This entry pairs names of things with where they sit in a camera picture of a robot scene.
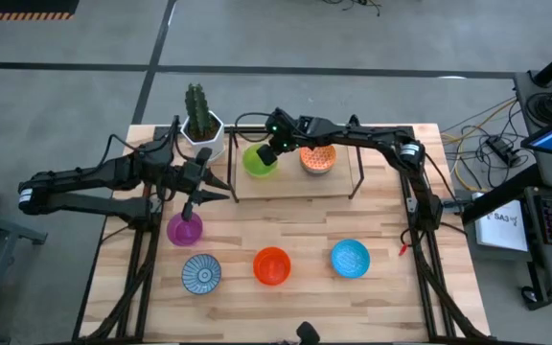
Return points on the black power brick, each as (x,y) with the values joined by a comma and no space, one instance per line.
(500,148)

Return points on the black diagonal support beam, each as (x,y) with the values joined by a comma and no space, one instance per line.
(501,191)

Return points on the black-framed wooden shelf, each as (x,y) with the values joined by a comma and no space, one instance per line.
(295,184)

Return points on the black caster wheel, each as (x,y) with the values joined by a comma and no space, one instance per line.
(528,294)

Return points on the purple plastic bowl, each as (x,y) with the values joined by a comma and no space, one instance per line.
(185,235)

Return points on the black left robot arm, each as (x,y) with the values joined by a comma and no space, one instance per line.
(89,175)

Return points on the orange plastic bowl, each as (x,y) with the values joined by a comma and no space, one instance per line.
(271,268)

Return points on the grey equipment cart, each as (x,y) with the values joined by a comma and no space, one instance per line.
(551,263)

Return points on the striped-inside red-outside ceramic bowl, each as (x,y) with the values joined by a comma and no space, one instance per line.
(201,274)

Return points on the red alligator clip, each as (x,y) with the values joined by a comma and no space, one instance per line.
(403,249)

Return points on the green column cactus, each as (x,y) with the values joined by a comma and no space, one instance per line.
(197,108)

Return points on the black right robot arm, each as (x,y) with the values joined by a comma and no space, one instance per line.
(367,136)

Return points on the black mat with hazard stripe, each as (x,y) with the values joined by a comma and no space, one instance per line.
(17,6)

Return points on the white labelled box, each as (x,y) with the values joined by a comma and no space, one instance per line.
(501,230)

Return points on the blue-inside orange-outside ceramic bowl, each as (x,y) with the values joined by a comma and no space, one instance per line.
(350,259)

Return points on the black table-level camera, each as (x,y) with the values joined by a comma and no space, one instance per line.
(308,333)

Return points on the orange-inside teal-outside ceramic bowl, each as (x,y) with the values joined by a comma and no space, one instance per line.
(317,158)

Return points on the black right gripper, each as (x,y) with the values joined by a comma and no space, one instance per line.
(285,131)

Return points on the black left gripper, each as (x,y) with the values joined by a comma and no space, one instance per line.
(194,179)

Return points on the green plastic bowl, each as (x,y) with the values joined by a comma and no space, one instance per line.
(252,165)

